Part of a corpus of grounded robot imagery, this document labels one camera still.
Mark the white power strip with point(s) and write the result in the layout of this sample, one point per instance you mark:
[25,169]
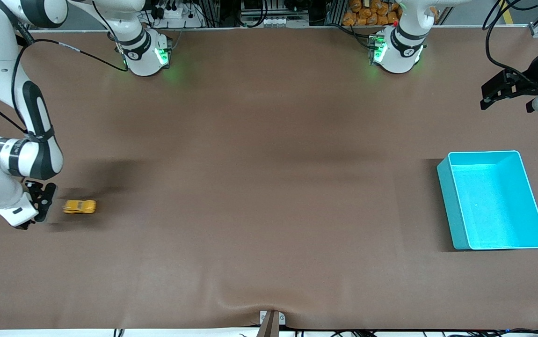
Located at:
[175,16]

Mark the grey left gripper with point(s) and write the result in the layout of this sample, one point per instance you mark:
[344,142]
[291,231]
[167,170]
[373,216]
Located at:
[527,84]

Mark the brown table mat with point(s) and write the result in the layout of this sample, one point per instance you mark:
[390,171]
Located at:
[269,178]

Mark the metal table edge bracket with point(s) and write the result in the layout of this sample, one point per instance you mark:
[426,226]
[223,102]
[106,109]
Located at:
[272,323]

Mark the yellow beetle toy car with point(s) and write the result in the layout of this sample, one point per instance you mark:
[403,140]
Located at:
[80,207]

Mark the black electronics rack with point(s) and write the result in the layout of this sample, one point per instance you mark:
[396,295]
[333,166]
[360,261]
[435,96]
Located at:
[269,9]

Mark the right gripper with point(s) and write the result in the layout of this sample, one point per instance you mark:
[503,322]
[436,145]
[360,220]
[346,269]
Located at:
[24,225]

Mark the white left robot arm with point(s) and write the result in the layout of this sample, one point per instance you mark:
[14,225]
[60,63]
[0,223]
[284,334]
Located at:
[402,51]

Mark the orange bag pile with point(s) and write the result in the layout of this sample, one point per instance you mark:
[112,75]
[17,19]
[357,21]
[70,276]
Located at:
[372,13]

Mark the teal plastic storage bin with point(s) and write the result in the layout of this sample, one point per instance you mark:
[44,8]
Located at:
[498,206]

